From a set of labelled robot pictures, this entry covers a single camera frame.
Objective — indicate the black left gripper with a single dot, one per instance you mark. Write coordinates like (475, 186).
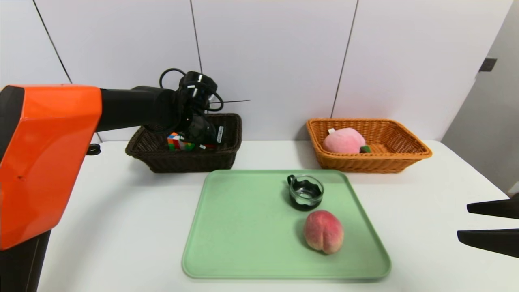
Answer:
(219, 134)

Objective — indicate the dark wall fixture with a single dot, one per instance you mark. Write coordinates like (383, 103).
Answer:
(486, 65)

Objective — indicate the realistic pink peach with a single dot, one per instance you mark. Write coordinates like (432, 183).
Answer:
(323, 232)

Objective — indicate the light green plastic tray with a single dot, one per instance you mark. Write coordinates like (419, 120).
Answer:
(243, 235)

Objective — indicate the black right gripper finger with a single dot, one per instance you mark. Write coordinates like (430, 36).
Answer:
(490, 242)
(496, 207)

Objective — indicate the pink plush peach toy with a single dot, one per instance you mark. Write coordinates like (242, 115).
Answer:
(342, 141)

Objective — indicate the multicoloured puzzle cube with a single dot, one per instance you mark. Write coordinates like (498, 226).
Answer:
(178, 142)

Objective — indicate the dark brown wicker basket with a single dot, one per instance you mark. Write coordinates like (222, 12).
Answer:
(182, 160)

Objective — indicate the orange wicker basket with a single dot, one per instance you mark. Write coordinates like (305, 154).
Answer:
(365, 162)

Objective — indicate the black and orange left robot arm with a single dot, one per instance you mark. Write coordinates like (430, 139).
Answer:
(48, 154)

